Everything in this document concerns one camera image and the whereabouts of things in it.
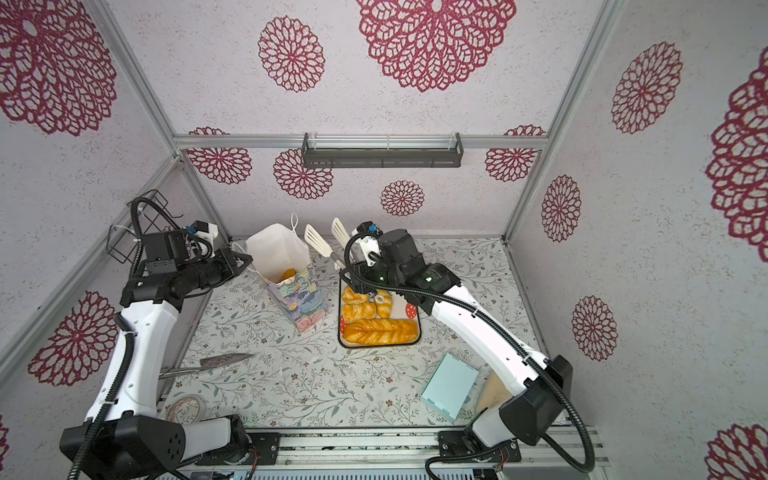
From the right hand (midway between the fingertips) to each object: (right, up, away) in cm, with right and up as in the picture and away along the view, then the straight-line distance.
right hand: (348, 265), depth 70 cm
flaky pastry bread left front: (+1, -15, +25) cm, 29 cm away
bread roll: (+9, -14, +27) cm, 32 cm away
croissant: (-25, -3, +33) cm, 41 cm away
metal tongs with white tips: (-3, +8, +5) cm, 10 cm away
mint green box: (+26, -33, +12) cm, 44 cm away
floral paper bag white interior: (-25, +5, +23) cm, 34 cm away
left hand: (-25, 0, +4) cm, 25 cm away
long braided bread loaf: (+8, -20, +21) cm, 30 cm away
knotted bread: (-3, -10, +28) cm, 30 cm away
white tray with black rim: (+15, -14, +30) cm, 37 cm away
